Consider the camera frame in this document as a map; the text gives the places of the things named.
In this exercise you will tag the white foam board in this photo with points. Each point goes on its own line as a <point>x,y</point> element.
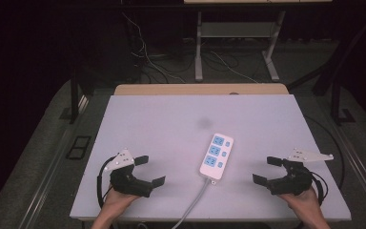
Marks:
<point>178,127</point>

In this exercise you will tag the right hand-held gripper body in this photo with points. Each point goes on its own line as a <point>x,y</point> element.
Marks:
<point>294,183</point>

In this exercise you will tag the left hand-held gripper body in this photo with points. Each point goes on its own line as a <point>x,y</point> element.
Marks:
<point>130,184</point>

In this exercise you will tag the person's left hand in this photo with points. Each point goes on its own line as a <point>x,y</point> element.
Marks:
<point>117,203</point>

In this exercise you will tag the person's right hand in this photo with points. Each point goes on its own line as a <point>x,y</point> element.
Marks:
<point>306,203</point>

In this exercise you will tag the black rectangular floor frame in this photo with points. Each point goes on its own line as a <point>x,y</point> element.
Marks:
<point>77,148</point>

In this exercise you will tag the black metal stand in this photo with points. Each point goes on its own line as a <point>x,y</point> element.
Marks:
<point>336,101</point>

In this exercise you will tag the wooden table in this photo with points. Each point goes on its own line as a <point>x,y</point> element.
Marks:
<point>200,89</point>

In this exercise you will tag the white power strip blue sockets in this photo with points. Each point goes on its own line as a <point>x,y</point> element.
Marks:
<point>217,157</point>

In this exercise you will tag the white metal stand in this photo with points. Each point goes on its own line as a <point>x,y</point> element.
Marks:
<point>235,30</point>

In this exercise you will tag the aluminium floor rail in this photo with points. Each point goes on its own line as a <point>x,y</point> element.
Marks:
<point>359,165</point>
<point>49,178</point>

